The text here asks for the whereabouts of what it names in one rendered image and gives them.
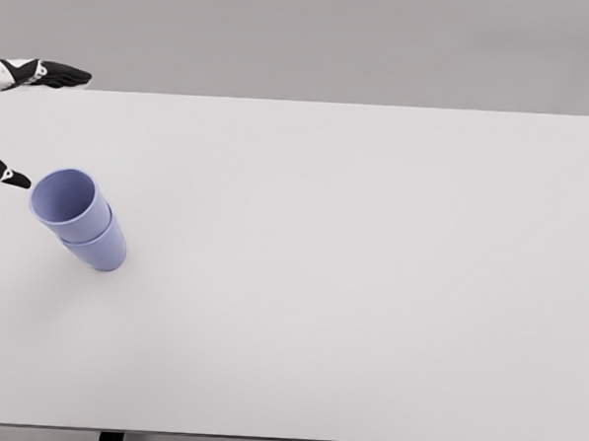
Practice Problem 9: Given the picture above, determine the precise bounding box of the white black-striped left robot hand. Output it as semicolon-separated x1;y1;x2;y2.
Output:
0;56;95;193

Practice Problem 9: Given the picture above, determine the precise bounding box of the lavender plastic cup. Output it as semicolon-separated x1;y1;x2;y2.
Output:
54;209;130;275
27;166;116;247

